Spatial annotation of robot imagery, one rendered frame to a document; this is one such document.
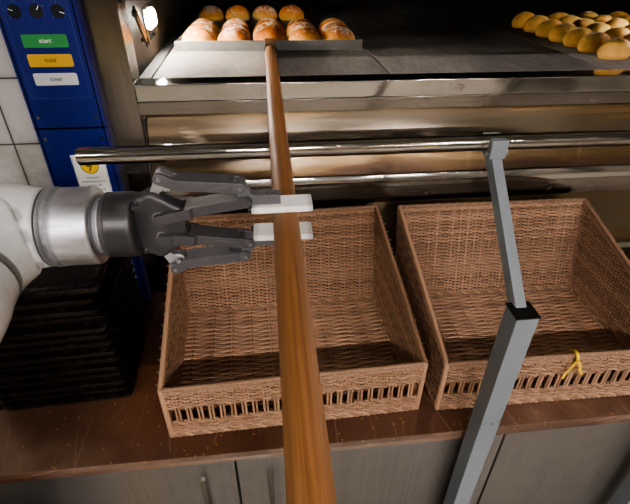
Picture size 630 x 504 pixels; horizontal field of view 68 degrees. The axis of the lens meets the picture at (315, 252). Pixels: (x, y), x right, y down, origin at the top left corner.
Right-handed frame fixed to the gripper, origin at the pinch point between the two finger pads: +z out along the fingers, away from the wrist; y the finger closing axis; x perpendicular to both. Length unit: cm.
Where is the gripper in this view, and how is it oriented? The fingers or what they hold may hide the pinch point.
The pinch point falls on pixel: (283, 217)
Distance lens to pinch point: 55.2
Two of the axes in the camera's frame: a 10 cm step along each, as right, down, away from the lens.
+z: 9.9, -0.5, 0.9
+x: 1.0, 5.6, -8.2
